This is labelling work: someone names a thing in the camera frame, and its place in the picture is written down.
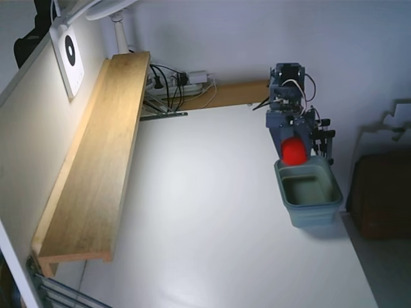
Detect red ball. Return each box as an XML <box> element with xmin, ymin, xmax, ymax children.
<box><xmin>281</xmin><ymin>137</ymin><xmax>308</xmax><ymax>167</ymax></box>

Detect dark brown cabinet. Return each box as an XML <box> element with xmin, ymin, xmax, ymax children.
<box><xmin>348</xmin><ymin>153</ymin><xmax>411</xmax><ymax>241</ymax></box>

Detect grey plastic container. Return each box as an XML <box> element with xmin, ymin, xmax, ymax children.
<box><xmin>274</xmin><ymin>156</ymin><xmax>344</xmax><ymax>229</ymax></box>

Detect blue grey gripper body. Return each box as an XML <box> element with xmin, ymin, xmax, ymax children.
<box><xmin>265</xmin><ymin>110</ymin><xmax>315</xmax><ymax>139</ymax></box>

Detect short metal bracket rail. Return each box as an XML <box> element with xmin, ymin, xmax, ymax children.
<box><xmin>139</xmin><ymin>98</ymin><xmax>189</xmax><ymax>122</ymax></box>

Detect beige partition panel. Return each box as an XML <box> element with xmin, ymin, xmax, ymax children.
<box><xmin>0</xmin><ymin>19</ymin><xmax>112</xmax><ymax>308</ymax></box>

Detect white desk lamp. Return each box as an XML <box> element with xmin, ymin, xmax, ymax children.
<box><xmin>85</xmin><ymin>0</ymin><xmax>139</xmax><ymax>54</ymax></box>

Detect short wooden board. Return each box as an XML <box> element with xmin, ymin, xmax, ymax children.
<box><xmin>175</xmin><ymin>79</ymin><xmax>274</xmax><ymax>112</ymax></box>

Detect black plug with cable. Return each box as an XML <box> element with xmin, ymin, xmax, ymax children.
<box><xmin>149</xmin><ymin>64</ymin><xmax>173</xmax><ymax>112</ymax></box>

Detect black power adapter with cable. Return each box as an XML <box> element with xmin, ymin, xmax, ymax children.
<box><xmin>171</xmin><ymin>73</ymin><xmax>189</xmax><ymax>112</ymax></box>

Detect white panel with black circle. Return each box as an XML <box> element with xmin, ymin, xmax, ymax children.
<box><xmin>49</xmin><ymin>24</ymin><xmax>85</xmax><ymax>99</ymax></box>

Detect black table clamp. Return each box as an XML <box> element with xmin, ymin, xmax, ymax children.
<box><xmin>311</xmin><ymin>117</ymin><xmax>337</xmax><ymax>166</ymax></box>

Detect white power strip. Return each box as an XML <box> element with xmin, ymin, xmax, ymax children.
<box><xmin>146</xmin><ymin>73</ymin><xmax>208</xmax><ymax>96</ymax></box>

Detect long wooden shelf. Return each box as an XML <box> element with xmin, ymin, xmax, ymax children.
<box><xmin>31</xmin><ymin>51</ymin><xmax>152</xmax><ymax>278</ymax></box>

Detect grey metal frame rails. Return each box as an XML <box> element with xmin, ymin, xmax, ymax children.
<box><xmin>25</xmin><ymin>255</ymin><xmax>113</xmax><ymax>308</ymax></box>

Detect blue grey gripper finger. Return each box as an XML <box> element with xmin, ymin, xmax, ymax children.
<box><xmin>267</xmin><ymin>126</ymin><xmax>285</xmax><ymax>160</ymax></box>
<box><xmin>299</xmin><ymin>127</ymin><xmax>315</xmax><ymax>160</ymax></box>

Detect thin white cable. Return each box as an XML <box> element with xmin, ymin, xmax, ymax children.
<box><xmin>202</xmin><ymin>75</ymin><xmax>219</xmax><ymax>109</ymax></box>

